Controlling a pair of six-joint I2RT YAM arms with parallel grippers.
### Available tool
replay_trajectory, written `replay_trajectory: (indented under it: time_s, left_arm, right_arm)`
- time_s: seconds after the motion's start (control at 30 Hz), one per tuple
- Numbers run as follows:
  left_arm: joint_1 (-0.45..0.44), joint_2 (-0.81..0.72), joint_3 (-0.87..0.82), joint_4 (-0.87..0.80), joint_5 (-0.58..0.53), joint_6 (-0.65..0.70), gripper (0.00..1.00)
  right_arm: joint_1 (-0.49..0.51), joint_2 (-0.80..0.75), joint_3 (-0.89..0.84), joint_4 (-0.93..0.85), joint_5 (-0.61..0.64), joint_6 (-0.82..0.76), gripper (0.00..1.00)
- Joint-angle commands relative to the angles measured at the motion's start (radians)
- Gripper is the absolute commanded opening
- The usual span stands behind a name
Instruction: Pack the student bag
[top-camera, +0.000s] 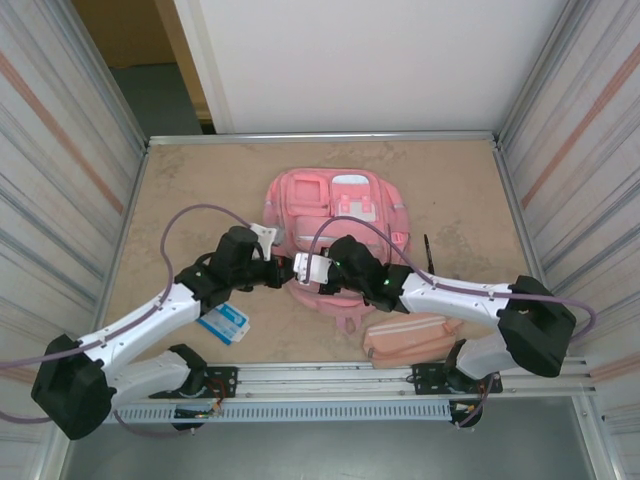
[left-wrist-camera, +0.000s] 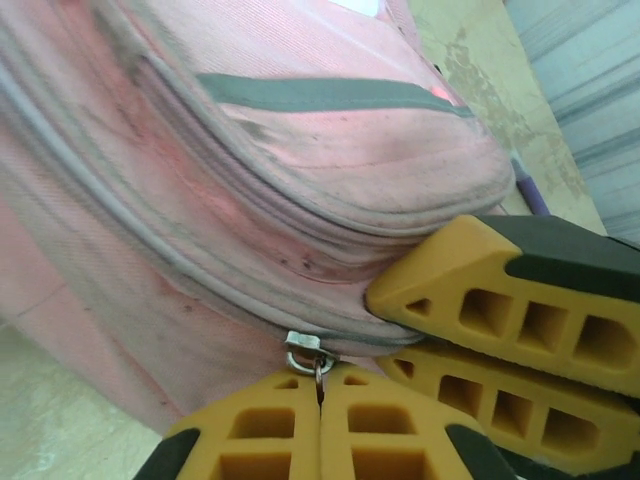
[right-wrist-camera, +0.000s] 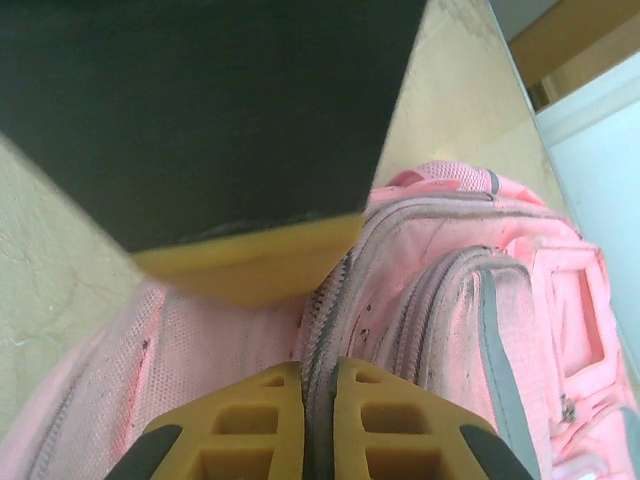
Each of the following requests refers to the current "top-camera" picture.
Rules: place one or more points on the blue white packet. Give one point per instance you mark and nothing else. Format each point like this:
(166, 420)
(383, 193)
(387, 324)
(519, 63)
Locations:
(227, 325)

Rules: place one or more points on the black pen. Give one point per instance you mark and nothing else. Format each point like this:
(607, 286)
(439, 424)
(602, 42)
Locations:
(429, 252)

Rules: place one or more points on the pink backpack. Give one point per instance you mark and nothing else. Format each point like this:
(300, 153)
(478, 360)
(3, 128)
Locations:
(350, 200)

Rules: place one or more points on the peach striped pencil case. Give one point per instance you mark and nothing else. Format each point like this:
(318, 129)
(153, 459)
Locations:
(410, 340)

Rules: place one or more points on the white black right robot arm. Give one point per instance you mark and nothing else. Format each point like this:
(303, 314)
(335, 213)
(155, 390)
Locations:
(537, 330)

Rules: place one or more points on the brown wooden door jamb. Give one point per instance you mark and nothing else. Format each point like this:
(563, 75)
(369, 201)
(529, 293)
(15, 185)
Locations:
(179, 45)

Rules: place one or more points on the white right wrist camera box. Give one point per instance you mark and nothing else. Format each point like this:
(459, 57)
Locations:
(311, 267)

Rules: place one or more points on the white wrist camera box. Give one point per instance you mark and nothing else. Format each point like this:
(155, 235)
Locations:
(267, 239)
(311, 267)

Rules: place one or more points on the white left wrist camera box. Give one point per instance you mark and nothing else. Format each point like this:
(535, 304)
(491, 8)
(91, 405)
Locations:
(267, 239)

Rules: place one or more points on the long aluminium mounting rail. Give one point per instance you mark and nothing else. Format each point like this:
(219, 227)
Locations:
(325, 377)

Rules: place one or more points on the aluminium side rail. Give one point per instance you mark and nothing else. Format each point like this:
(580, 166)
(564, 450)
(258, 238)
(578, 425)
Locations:
(133, 200)

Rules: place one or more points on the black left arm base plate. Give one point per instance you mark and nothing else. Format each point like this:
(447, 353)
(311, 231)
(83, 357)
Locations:
(227, 382)

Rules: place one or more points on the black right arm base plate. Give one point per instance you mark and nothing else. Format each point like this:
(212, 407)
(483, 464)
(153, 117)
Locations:
(425, 380)

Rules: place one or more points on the thin aluminium table edge rail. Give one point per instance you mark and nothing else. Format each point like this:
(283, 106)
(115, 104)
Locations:
(375, 135)

